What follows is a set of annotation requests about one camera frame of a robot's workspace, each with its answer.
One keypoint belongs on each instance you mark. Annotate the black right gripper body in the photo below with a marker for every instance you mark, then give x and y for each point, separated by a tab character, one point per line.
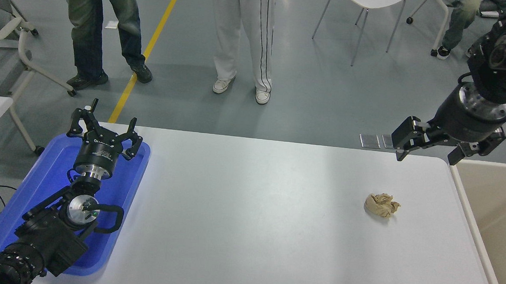
466	125

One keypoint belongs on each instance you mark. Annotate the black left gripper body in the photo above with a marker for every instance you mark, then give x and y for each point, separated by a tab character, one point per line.
98	153

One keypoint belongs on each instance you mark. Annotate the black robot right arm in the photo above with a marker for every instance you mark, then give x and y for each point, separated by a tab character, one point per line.
500	55

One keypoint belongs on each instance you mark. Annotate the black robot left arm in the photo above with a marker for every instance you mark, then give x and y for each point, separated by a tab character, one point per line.
49	235

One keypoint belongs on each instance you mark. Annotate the metal floor plate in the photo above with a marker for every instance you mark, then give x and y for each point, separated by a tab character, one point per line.
370	140
386	140

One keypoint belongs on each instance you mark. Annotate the blue plastic tray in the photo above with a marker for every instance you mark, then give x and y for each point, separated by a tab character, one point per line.
39	169

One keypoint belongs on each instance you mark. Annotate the crumpled tan paper ball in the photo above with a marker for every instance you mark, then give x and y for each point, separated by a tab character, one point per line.
381	205

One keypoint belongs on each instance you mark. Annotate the large pale bin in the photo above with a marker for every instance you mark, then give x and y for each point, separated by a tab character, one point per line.
504	224

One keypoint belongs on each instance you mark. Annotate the person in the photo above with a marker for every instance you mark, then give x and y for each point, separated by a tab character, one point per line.
85	29
241	37
458	23

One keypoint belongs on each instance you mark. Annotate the white paper scrap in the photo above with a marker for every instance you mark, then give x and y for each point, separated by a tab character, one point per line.
110	25

